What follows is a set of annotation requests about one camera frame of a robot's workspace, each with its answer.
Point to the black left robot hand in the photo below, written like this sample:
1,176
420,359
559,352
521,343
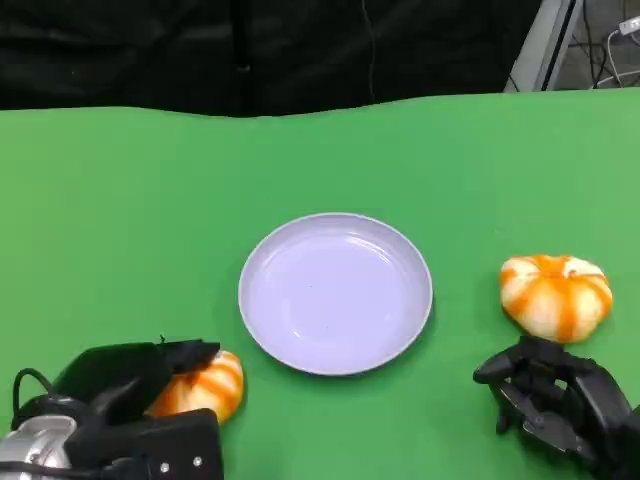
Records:
120,375

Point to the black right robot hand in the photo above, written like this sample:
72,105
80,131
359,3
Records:
575,400

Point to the orange white toy bread roll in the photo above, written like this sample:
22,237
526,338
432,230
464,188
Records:
215,385
555,300

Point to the lilac plate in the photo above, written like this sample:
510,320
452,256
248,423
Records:
335,295

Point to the green table cloth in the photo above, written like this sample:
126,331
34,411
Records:
300,165

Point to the black backdrop cloth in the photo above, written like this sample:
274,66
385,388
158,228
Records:
150,50

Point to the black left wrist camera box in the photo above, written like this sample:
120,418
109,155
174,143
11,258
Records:
170,445

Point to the grey metal frame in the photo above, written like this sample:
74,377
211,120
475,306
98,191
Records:
540,45

